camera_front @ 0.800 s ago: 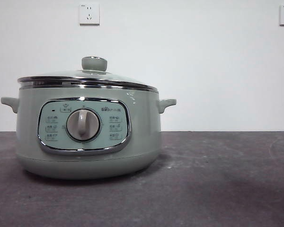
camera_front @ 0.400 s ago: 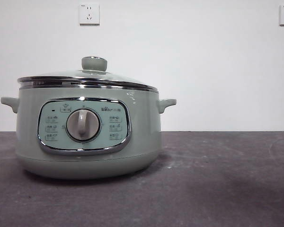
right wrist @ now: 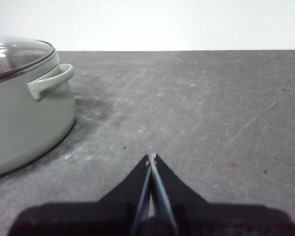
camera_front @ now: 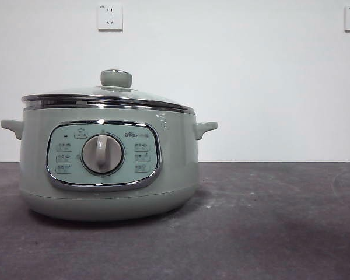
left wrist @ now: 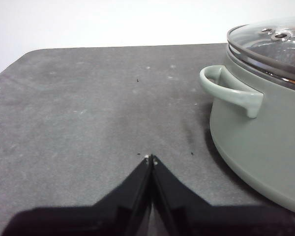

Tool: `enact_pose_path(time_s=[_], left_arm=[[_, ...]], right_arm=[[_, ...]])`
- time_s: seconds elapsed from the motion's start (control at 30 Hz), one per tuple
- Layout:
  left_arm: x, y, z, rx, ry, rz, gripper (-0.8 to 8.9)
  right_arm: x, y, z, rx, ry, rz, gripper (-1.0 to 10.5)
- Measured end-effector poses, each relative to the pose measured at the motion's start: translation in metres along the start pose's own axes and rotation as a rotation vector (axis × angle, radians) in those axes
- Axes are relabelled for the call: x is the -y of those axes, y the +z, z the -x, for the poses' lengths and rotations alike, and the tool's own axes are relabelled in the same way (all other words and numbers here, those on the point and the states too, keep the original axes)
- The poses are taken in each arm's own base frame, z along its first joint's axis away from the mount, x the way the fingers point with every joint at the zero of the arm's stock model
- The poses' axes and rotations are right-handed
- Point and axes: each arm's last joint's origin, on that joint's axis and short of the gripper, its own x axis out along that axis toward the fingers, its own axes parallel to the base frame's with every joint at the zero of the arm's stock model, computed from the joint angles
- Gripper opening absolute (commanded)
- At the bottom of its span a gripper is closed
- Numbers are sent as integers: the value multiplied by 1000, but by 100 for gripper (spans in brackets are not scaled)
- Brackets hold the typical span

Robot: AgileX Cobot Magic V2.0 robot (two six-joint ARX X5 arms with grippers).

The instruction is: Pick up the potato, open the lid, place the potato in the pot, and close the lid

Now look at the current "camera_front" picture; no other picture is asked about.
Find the glass lid with green knob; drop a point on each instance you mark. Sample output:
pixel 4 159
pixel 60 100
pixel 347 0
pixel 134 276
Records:
pixel 116 78

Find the pale green electric cooking pot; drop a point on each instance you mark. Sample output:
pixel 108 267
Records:
pixel 178 175

